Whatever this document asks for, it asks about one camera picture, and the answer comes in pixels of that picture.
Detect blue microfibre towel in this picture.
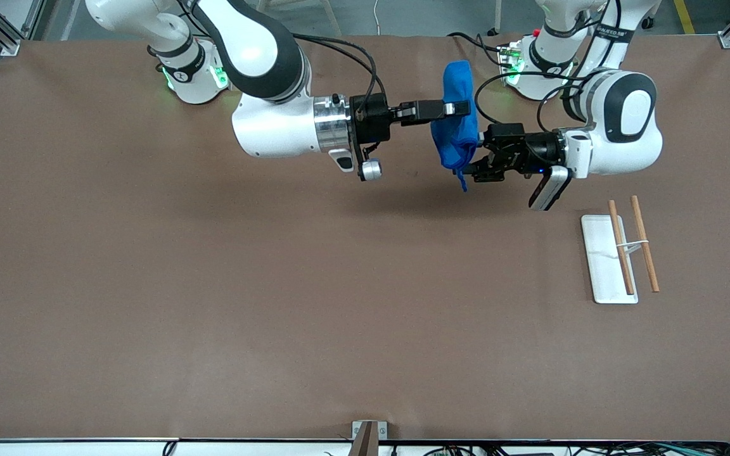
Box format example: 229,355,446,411
430,60,481,193

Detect white towel rack wooden bars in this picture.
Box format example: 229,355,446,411
580,195,661,305

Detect grey left base connector box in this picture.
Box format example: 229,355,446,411
497,41,525,87

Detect grey base connector box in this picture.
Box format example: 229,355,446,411
208,60,234,89
497,41,525,87

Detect grey right base connector box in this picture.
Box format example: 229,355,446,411
208,60,234,89

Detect black left arm base cable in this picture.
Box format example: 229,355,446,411
447,32,508,69

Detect light wooden stool frame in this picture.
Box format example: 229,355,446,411
257,0,343,37

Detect tangled cable bundle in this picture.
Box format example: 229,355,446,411
422,439,730,456

